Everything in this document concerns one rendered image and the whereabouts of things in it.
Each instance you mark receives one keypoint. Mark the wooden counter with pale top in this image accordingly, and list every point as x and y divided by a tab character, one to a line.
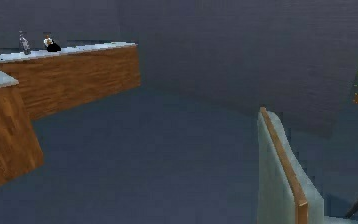
70	76

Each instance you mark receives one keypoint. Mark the pale chair with wooden trim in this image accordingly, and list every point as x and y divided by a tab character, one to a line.
280	180

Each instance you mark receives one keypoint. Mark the black and white small object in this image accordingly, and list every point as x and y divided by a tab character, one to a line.
52	46

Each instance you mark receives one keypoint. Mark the clear glass bottle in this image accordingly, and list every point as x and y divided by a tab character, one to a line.
24	44

